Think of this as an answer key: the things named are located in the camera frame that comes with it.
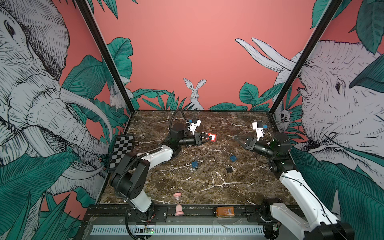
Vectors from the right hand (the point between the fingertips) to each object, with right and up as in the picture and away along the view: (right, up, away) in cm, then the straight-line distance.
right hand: (235, 139), depth 69 cm
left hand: (-10, 0, +7) cm, 12 cm away
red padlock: (-9, +1, +9) cm, 13 cm away
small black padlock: (+2, -21, +22) cm, 31 cm away
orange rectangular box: (-4, -36, +3) cm, 36 cm away
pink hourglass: (-27, -36, +6) cm, 46 cm away
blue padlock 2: (+5, -15, +25) cm, 30 cm away
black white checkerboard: (-66, -7, +27) cm, 71 cm away
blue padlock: (-19, -18, +23) cm, 35 cm away
